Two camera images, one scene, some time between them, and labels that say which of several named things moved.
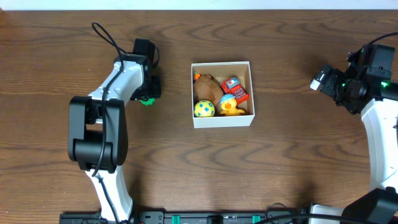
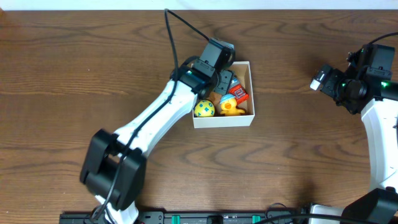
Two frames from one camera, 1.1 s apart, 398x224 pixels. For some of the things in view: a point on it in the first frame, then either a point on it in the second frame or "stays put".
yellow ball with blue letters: x=204 y=108 stays put
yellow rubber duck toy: x=228 y=104 stays put
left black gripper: x=154 y=88 -> x=224 y=82
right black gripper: x=329 y=84 stays put
